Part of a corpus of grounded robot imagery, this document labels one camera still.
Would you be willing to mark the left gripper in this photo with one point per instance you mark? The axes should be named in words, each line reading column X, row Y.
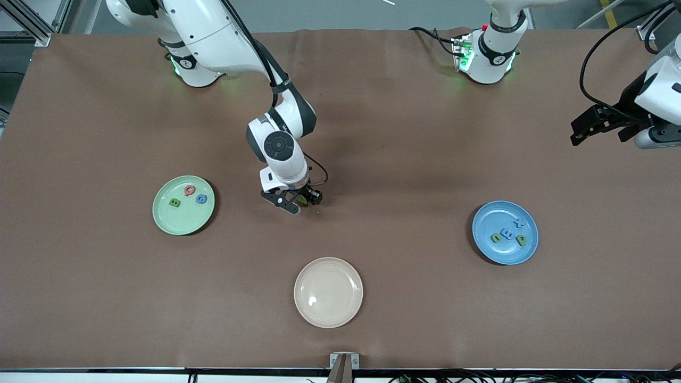
column 628, row 101

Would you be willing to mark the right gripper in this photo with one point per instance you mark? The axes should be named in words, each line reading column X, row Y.
column 307, row 191

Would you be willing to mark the blue letter G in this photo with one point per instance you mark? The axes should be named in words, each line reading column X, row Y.
column 201, row 199

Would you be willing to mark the red letter Q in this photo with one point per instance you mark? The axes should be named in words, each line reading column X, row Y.
column 189, row 190

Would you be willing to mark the green letter B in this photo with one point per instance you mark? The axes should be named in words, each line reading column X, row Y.
column 174, row 202

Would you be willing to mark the green letter p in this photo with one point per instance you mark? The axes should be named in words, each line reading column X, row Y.
column 521, row 240

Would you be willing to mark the blue letter m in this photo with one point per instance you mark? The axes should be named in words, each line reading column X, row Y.
column 508, row 234

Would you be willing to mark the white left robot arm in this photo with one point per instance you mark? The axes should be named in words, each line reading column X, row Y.
column 495, row 64

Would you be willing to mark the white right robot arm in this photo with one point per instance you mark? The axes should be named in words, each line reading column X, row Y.
column 213, row 32

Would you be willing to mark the brown table cover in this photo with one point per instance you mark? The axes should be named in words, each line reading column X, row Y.
column 340, row 106

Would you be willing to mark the beige plate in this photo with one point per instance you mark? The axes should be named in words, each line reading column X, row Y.
column 328, row 292

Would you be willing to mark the green plate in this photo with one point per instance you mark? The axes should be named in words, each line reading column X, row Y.
column 183, row 218

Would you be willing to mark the metal base connector plate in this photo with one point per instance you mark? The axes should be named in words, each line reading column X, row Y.
column 458, row 53

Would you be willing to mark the blue plate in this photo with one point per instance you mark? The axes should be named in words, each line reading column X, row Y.
column 495, row 255

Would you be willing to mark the aluminium frame post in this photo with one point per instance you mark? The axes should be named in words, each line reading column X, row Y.
column 41, row 40
column 646, row 33

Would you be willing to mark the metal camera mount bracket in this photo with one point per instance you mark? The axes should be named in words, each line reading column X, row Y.
column 344, row 372

